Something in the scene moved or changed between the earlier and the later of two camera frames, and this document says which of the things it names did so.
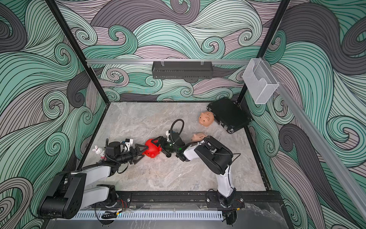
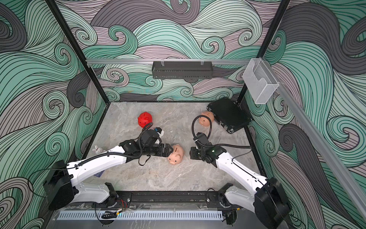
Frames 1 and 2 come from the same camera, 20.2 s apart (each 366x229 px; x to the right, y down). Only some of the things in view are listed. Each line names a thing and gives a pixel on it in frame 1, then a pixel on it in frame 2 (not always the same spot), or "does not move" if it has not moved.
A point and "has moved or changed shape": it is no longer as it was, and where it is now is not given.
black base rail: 193,199 does not move
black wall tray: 182,70 does not move
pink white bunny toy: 99,150 does not move
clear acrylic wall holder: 259,81 does not move
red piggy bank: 153,150 has moved or changed shape
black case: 229,114 does not move
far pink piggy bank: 206,119 does not move
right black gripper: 162,140 to 192,152
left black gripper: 134,156 to 160,153
